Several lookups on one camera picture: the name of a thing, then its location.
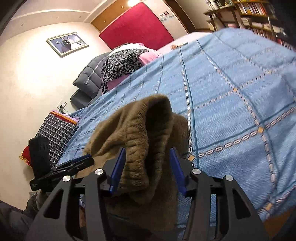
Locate wooden bookshelf with books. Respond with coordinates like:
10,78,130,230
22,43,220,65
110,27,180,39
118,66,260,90
234,1,295,51

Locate wooden wardrobe door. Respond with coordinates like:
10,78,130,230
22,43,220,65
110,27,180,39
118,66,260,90
90,0,197,34

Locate small toy on bed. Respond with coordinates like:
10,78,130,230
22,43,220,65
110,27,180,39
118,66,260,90
171,43,188,50

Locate brown fleece pants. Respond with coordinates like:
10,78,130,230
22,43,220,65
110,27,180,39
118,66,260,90
78,94,188,232

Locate plaid dark pillow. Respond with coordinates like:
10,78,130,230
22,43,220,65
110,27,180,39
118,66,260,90
36,111,79,167

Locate leopard print blanket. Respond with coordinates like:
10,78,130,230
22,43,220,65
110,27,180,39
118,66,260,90
101,48,149,94

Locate red wall panel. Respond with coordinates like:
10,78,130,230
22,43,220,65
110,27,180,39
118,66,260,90
99,2,174,50

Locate blue patterned bedspread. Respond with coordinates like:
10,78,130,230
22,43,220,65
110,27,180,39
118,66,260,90
60,29,295,220

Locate wooden desk with shelf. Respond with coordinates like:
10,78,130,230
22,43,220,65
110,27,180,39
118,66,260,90
203,1,244,32

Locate framed wedding photo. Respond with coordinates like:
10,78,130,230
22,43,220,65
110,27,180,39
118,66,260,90
46,32,89,58

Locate pink pillow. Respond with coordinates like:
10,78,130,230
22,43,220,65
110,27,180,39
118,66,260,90
107,43,161,91

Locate grey padded headboard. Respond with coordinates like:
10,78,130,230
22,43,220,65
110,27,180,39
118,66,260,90
70,52,109,109

